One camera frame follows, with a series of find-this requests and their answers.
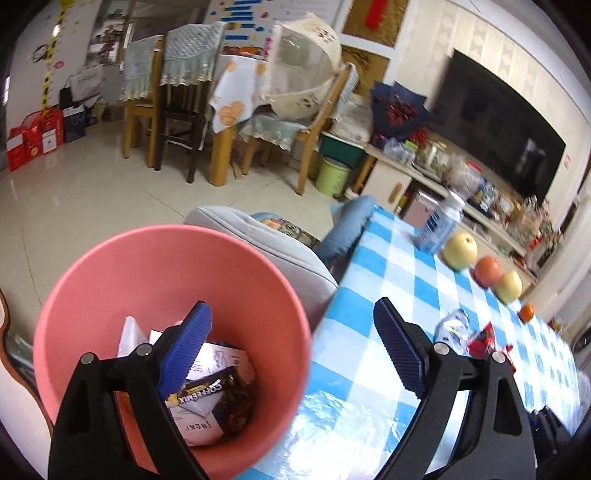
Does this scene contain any mesh food cover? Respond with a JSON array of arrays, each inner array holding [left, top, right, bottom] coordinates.
[[262, 13, 342, 121]]

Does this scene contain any white blue plastic bottle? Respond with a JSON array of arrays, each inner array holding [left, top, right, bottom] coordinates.
[[414, 191, 465, 254]]

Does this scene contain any large yellow pear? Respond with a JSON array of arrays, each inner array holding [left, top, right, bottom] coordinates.
[[493, 271, 523, 305]]

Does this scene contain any grey sofa cushion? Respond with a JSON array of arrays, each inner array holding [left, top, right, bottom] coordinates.
[[184, 206, 338, 331]]

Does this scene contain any red wrapper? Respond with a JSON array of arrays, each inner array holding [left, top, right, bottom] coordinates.
[[467, 322, 516, 374]]

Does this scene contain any red gift box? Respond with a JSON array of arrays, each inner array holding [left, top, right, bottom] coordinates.
[[6, 107, 64, 172]]

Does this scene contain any cream TV cabinet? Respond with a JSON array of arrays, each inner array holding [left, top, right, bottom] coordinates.
[[355, 142, 539, 287]]

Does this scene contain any white blue snack bag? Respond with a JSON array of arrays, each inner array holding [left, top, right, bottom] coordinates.
[[165, 342, 256, 447]]

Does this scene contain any orange tangerine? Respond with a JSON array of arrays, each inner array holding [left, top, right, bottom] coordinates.
[[518, 303, 535, 324]]

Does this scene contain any pink trash bin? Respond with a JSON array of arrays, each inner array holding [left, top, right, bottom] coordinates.
[[33, 224, 311, 479]]

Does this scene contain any dark blue flower bouquet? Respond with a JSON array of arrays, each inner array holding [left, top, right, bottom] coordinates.
[[370, 82, 431, 140]]

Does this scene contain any green plastic bucket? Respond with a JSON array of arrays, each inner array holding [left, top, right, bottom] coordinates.
[[315, 158, 352, 197]]

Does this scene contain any yellow-green pear left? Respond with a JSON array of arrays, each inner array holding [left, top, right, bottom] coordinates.
[[442, 232, 478, 271]]

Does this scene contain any clear blue plastic wrapper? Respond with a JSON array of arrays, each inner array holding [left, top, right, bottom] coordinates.
[[434, 309, 472, 355]]

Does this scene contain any black coffee sachet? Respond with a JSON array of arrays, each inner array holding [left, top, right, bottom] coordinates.
[[166, 366, 242, 406]]

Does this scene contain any red apple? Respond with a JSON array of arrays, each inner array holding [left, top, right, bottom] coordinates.
[[472, 256, 502, 289]]

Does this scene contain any blue checkered tablecloth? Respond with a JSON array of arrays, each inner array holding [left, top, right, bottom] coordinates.
[[245, 208, 581, 479]]

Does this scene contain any wooden dining chair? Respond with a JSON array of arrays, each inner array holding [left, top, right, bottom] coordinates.
[[239, 62, 359, 195]]

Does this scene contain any pink storage box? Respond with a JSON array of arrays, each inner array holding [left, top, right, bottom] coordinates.
[[402, 191, 439, 229]]

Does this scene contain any black flat television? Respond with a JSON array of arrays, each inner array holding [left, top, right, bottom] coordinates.
[[431, 50, 565, 201]]

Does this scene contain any wooden dining table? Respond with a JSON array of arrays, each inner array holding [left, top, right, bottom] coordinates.
[[208, 55, 267, 187]]

